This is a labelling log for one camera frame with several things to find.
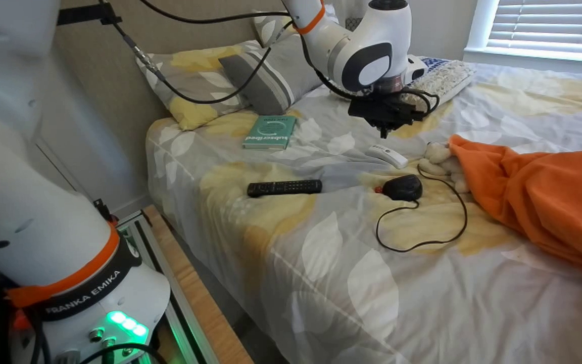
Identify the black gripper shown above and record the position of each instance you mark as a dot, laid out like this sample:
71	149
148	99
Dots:
385	106

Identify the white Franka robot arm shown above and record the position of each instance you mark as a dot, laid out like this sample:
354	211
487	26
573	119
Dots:
35	203

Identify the small white remote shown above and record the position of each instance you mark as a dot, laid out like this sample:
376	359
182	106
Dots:
387	157

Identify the long black remote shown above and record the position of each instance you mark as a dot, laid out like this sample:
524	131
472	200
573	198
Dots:
284	189

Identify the white plush toy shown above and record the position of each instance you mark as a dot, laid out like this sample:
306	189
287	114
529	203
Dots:
435	159

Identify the black computer mouse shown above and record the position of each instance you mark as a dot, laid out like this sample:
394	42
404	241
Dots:
402	186

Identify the blue white patterned pillow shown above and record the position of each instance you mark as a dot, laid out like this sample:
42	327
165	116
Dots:
448	78

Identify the teal book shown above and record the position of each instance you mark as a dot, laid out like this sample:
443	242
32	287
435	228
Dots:
268	131

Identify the grey striped pillow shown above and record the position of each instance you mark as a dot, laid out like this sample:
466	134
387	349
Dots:
270	73

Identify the floral bedspread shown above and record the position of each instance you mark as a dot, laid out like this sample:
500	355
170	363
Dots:
344	269

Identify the yellow grey floral pillow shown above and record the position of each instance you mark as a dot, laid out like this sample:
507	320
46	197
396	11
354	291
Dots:
191	84
270	29

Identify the orange cloth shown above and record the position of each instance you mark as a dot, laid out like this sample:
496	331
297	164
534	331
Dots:
545	194

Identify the white window blinds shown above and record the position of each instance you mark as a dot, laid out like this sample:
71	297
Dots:
554	23

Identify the wooden platform board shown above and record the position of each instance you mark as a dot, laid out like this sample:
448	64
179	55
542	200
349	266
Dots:
196	289

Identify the white window frame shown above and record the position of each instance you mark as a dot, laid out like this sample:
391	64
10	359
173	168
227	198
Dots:
479	32

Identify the aluminium frame rail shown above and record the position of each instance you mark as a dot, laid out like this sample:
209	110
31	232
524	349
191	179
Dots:
170	296

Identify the black mount bar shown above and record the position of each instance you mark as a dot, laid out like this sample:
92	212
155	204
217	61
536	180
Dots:
82	13

